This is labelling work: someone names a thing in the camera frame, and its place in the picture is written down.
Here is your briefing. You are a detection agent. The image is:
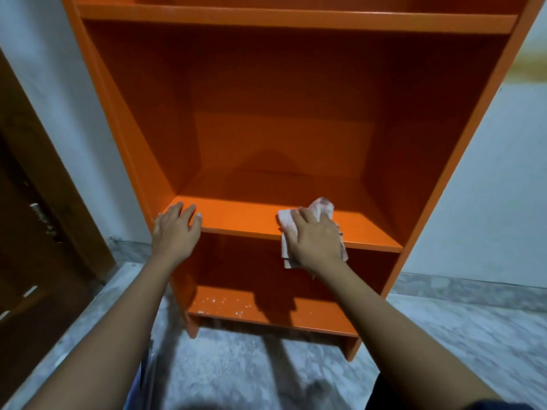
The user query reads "person's left hand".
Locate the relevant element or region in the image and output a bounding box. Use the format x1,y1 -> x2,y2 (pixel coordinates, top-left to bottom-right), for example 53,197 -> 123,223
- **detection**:
151,202 -> 203,269

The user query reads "person's right hand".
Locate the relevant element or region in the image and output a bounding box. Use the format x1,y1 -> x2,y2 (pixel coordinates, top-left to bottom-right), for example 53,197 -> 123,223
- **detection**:
280,206 -> 345,274

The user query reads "white cleaning cloth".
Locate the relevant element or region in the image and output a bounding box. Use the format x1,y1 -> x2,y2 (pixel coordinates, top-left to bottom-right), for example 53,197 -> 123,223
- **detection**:
277,197 -> 349,269

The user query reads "person's left forearm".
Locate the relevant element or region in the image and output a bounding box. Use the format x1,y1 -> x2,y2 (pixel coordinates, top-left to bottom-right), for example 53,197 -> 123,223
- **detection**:
23,251 -> 174,410

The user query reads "person's right forearm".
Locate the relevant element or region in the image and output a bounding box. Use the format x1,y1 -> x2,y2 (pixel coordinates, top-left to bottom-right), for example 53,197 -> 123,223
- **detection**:
315,259 -> 503,410

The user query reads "orange wooden shelf unit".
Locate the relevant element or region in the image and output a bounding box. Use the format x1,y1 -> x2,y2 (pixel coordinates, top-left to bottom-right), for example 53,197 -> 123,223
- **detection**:
60,0 -> 547,362

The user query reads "metal door latch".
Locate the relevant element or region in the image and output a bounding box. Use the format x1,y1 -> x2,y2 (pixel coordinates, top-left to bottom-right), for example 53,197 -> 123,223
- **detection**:
29,203 -> 57,237

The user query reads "blue garment edge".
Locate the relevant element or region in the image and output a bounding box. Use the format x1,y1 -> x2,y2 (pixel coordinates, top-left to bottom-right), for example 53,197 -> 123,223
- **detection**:
127,341 -> 158,410

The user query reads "dark brown wooden door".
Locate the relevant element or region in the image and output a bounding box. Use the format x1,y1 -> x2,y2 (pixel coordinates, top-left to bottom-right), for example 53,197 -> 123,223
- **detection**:
0,132 -> 94,404

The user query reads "brown wooden door frame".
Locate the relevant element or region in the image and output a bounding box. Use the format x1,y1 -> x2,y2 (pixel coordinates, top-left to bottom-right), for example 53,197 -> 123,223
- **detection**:
0,49 -> 117,283

